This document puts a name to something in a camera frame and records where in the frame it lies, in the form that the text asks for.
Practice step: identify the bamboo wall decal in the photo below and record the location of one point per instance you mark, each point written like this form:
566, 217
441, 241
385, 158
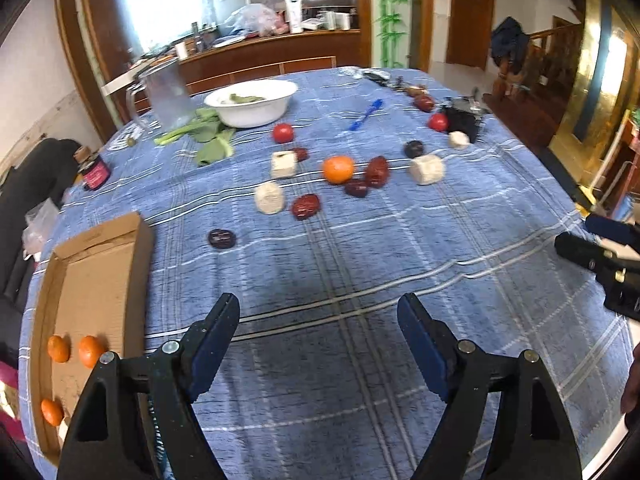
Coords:
390, 15

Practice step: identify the beige cake cube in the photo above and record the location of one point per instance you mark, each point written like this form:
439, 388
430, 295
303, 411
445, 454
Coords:
427, 169

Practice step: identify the small orange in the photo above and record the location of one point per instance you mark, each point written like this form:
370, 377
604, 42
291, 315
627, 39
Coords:
338, 169
58, 349
52, 411
91, 351

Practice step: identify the green leaves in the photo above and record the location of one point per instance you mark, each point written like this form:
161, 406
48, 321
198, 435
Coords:
242, 98

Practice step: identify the wooden railing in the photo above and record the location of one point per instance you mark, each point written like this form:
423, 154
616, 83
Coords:
542, 70

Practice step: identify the bok choy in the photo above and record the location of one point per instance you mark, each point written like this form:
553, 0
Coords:
202, 135

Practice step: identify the white bowl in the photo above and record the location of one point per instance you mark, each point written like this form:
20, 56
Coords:
251, 102

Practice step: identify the small brown nut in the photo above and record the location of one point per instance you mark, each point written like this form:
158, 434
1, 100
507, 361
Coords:
412, 91

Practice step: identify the blue plaid tablecloth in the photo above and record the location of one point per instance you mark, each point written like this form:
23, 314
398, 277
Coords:
350, 260

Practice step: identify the clear plastic pitcher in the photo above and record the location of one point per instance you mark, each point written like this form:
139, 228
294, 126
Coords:
162, 92

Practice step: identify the crumpled plastic bag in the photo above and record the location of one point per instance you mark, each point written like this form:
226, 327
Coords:
255, 19

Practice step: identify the dark jacket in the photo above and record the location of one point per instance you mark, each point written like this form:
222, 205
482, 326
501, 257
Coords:
507, 40

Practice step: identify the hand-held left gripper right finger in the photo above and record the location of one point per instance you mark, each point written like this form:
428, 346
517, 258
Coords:
425, 355

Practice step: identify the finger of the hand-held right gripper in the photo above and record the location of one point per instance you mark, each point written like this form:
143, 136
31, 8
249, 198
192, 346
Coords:
612, 230
580, 251

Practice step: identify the bunch of keys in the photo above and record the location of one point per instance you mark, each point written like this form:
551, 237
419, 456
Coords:
380, 77

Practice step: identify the red tomato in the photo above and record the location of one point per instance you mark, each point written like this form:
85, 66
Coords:
283, 133
438, 122

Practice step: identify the dark plum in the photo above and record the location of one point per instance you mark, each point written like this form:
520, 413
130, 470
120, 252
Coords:
222, 238
414, 148

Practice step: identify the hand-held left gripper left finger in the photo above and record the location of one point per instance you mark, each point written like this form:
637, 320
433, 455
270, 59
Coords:
210, 357

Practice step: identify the dark jar with red label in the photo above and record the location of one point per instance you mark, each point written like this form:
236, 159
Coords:
94, 172

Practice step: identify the clear plastic bag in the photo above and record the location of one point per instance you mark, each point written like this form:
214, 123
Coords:
37, 225

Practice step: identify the white bottle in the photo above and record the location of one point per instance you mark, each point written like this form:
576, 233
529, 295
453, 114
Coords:
294, 14

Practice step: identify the wooden counter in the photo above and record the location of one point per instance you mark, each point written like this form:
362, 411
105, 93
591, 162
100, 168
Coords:
280, 50

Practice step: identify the white board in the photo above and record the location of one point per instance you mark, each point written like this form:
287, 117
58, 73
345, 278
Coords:
125, 82

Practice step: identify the shallow cardboard box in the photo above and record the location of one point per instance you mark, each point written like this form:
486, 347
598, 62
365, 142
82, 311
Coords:
95, 280

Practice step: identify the white yam chunk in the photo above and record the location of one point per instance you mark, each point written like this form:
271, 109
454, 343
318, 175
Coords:
459, 140
269, 198
62, 430
284, 164

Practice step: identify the blue pen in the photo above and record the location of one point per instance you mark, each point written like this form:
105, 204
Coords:
365, 115

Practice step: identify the wooden door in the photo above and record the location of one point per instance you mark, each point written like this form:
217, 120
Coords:
470, 17

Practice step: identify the red date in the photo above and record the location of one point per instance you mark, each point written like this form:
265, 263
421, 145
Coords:
301, 154
424, 102
376, 171
305, 206
356, 188

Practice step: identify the black sofa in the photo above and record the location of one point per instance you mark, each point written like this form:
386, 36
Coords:
30, 200

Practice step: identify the small black box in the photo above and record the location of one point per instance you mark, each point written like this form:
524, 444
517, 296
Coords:
465, 117

